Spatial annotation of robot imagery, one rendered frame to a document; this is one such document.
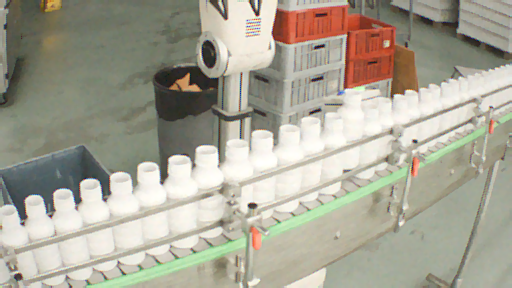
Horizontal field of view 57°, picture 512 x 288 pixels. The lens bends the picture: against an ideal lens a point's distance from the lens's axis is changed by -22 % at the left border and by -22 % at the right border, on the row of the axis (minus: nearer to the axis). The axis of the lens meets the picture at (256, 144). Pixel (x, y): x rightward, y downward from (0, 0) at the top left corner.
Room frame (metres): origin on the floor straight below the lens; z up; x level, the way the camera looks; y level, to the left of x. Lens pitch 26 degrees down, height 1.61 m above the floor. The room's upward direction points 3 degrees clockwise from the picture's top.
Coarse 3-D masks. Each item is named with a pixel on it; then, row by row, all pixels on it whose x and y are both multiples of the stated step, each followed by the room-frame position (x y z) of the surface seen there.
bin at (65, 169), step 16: (32, 160) 1.19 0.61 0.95; (48, 160) 1.22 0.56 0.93; (64, 160) 1.26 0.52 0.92; (80, 160) 1.29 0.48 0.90; (96, 160) 1.22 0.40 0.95; (0, 176) 1.08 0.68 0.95; (16, 176) 1.15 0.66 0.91; (32, 176) 1.18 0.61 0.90; (48, 176) 1.22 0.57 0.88; (64, 176) 1.25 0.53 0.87; (80, 176) 1.29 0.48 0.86; (96, 176) 1.23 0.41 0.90; (16, 192) 1.14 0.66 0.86; (32, 192) 1.18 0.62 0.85; (48, 192) 1.21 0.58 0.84; (16, 208) 1.14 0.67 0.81; (48, 208) 1.21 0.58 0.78
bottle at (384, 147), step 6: (378, 102) 1.17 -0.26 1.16; (384, 102) 1.19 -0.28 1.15; (390, 102) 1.17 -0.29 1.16; (384, 108) 1.16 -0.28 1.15; (390, 108) 1.17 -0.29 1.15; (378, 114) 1.17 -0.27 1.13; (384, 114) 1.16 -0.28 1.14; (390, 114) 1.18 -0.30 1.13; (378, 120) 1.16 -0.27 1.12; (384, 120) 1.16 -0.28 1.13; (390, 120) 1.16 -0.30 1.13; (384, 126) 1.15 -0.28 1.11; (390, 126) 1.16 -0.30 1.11; (384, 138) 1.15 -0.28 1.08; (390, 138) 1.16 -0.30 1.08; (384, 144) 1.15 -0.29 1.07; (390, 144) 1.17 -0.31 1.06; (378, 150) 1.15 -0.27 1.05; (384, 150) 1.15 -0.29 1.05; (378, 156) 1.15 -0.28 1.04; (384, 156) 1.15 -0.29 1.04; (384, 162) 1.15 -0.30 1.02; (378, 168) 1.15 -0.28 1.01; (384, 168) 1.16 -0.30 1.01
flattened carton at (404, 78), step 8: (400, 48) 4.19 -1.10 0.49; (400, 56) 4.20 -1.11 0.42; (408, 56) 4.13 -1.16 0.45; (400, 64) 4.22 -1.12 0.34; (408, 64) 4.15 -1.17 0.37; (392, 72) 4.30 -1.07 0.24; (400, 72) 4.23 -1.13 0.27; (408, 72) 4.16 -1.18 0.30; (416, 72) 4.10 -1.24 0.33; (392, 80) 4.32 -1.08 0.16; (400, 80) 4.24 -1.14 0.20; (408, 80) 4.17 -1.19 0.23; (416, 80) 4.13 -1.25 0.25; (392, 88) 4.32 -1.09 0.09; (400, 88) 4.25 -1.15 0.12; (408, 88) 4.18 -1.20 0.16; (416, 88) 4.16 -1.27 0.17; (392, 96) 4.33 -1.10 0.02
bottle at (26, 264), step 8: (0, 208) 0.63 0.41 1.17; (8, 208) 0.64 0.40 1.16; (0, 216) 0.61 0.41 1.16; (8, 216) 0.61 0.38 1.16; (16, 216) 0.62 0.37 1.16; (8, 224) 0.61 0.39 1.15; (16, 224) 0.62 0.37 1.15; (0, 232) 0.62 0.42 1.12; (8, 232) 0.61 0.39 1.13; (16, 232) 0.61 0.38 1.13; (24, 232) 0.63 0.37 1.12; (8, 240) 0.60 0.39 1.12; (16, 240) 0.60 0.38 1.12; (24, 240) 0.62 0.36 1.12; (16, 256) 0.60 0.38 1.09; (24, 256) 0.61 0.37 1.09; (32, 256) 0.63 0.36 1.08; (16, 264) 0.60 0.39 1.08; (24, 264) 0.60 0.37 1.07; (32, 264) 0.62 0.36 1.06; (24, 272) 0.60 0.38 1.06; (32, 272) 0.61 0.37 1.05
